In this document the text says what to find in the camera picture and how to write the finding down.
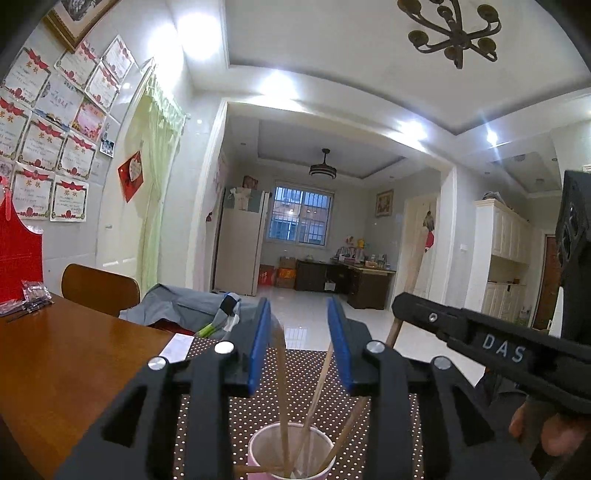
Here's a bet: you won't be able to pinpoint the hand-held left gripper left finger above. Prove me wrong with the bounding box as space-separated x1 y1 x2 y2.
55 298 273 480

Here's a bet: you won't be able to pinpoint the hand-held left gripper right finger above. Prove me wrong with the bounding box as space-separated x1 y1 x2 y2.
327 296 541 480

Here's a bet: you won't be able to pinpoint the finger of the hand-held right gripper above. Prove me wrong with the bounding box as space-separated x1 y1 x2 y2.
392 292 476 344

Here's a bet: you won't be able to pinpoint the pink paper cup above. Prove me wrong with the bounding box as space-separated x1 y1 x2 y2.
248 422 335 480

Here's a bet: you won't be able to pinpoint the person's right hand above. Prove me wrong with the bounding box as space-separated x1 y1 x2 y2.
510 401 591 469

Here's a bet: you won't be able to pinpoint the long wooden stick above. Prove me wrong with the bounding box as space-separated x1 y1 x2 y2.
385 222 432 349

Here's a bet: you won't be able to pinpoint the brown dotted table mat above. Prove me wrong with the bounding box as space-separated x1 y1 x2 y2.
173 336 426 480

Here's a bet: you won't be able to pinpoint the dark wooden desk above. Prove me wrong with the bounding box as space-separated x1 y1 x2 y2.
294 258 397 310

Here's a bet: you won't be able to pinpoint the white door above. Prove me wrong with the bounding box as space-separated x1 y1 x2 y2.
402 194 437 296

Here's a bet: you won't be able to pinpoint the red hanging door ornament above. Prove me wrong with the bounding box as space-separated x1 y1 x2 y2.
422 210 437 252

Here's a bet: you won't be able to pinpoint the white paper sheet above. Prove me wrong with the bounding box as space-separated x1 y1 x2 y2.
161 333 195 365

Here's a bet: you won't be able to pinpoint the grey jacket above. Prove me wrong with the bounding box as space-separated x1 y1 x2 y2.
119 284 269 337

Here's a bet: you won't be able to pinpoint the assorted small bottles and toys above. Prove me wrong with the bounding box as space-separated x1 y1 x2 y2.
335 235 393 268

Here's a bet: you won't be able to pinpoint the brown entrance door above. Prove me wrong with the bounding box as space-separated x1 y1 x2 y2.
538 233 564 330

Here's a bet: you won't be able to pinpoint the white refrigerator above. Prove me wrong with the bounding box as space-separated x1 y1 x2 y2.
213 187 271 296

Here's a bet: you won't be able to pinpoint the white tall cabinet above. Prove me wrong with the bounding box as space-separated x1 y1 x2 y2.
473 198 534 324

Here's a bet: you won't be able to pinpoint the small gold framed picture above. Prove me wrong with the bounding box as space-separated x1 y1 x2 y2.
375 189 394 219

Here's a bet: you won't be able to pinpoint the barred window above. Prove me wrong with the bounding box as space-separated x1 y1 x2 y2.
268 186 334 247

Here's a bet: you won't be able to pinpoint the dark ceiling fan lamp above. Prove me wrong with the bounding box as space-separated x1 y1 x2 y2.
308 148 338 177

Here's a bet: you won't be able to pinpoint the brown wooden chair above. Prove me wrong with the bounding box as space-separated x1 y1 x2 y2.
61 263 140 318

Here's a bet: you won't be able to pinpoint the light green curtain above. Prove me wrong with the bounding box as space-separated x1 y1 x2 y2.
134 76 188 296

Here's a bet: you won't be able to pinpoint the small clear plastic packets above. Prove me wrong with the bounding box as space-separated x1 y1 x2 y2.
21 279 54 315

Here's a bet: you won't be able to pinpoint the red gift bag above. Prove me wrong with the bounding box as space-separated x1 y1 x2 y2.
0 187 44 303

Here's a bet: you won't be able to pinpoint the dark metal chandelier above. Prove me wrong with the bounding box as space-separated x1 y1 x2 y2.
397 0 502 70

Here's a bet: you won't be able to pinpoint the group of award certificates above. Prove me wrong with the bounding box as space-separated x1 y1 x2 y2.
0 37 137 222

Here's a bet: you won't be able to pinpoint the gold framed tree picture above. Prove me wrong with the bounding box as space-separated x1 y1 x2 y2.
43 0 123 52

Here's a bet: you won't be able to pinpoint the red diamond wall ornament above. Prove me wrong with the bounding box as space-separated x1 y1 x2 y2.
117 148 145 202

